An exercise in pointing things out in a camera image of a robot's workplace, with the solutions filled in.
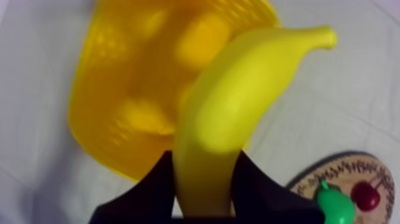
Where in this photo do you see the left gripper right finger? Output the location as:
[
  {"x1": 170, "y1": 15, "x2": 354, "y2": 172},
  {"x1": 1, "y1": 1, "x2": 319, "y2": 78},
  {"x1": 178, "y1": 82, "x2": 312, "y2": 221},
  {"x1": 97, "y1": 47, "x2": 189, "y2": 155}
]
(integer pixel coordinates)
[{"x1": 230, "y1": 150, "x2": 326, "y2": 224}]

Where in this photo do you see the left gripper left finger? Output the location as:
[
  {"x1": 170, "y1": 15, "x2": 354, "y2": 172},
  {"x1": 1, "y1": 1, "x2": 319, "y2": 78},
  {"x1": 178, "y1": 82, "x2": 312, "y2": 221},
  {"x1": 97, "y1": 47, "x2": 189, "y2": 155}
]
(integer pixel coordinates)
[{"x1": 89, "y1": 150, "x2": 184, "y2": 224}]

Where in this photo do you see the yellow toy banana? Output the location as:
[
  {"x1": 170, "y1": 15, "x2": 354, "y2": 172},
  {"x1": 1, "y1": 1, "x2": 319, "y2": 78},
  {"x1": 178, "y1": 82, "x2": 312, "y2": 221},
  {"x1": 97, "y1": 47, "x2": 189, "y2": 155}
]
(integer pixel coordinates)
[{"x1": 172, "y1": 25, "x2": 338, "y2": 218}]

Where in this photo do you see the round wooden board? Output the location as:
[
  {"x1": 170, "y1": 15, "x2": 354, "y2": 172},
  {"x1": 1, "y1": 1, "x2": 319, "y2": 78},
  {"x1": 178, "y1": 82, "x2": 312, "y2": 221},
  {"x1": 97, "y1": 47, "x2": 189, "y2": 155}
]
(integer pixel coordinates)
[{"x1": 286, "y1": 151, "x2": 396, "y2": 224}]

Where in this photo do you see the yellow plastic basket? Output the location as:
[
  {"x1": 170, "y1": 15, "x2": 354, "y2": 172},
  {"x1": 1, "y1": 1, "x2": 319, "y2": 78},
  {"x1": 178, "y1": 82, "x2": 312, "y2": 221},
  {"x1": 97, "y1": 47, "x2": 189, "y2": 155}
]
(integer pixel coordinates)
[{"x1": 67, "y1": 0, "x2": 281, "y2": 182}]

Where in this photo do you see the green toy pear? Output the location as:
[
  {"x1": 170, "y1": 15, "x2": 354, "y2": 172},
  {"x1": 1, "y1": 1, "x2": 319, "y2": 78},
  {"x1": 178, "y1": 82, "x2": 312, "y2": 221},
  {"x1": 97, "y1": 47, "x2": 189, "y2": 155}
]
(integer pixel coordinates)
[{"x1": 316, "y1": 179, "x2": 356, "y2": 224}]

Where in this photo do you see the small red fruit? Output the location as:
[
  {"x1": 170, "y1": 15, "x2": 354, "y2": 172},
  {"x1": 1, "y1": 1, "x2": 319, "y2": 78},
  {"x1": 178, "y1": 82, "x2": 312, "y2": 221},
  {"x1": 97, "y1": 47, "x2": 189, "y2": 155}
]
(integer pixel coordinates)
[{"x1": 350, "y1": 176, "x2": 386, "y2": 212}]

